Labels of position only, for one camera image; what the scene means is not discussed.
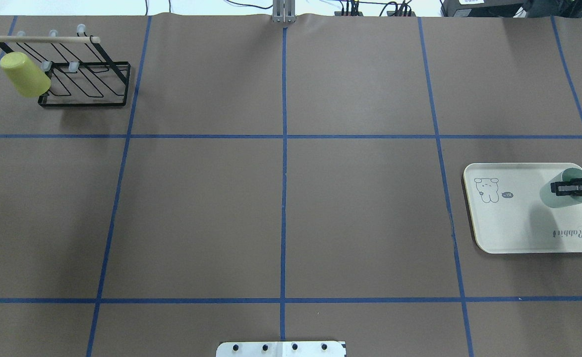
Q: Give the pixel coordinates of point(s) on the green cup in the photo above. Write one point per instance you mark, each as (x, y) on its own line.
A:
(561, 201)

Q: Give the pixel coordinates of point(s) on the white rabbit tray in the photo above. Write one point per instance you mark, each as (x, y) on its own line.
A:
(513, 209)

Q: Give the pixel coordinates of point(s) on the yellow cup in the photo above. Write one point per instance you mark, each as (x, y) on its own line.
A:
(27, 78)

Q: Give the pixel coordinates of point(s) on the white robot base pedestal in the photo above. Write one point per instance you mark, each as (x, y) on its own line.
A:
(282, 349)

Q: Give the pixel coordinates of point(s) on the aluminium frame post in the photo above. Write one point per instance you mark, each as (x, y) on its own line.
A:
(283, 11)

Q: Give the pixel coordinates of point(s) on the black wire cup rack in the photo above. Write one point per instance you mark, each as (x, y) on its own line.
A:
(82, 75)

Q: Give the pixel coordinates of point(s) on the wooden rack handle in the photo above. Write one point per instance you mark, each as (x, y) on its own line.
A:
(51, 39)

